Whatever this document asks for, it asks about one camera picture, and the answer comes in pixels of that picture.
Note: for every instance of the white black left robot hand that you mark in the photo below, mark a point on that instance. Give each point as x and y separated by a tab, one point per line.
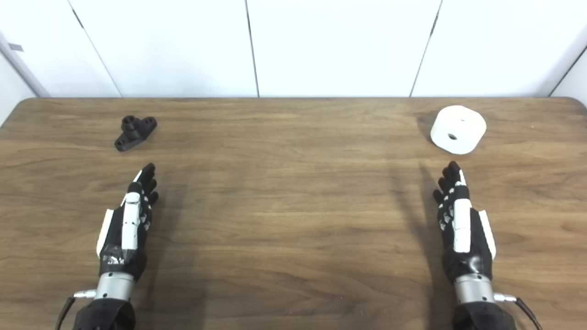
130	215

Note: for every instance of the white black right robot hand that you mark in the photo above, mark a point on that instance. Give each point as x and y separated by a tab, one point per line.
462	220

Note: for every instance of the black flanged holder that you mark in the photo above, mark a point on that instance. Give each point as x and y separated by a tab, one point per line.
133	133

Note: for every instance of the round white piece with holes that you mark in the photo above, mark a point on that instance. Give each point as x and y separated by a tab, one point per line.
463	126

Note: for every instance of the small grey label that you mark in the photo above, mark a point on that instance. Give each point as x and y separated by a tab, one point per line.
16	47

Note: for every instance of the grey wall corner post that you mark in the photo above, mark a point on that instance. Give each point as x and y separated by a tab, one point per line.
23	68

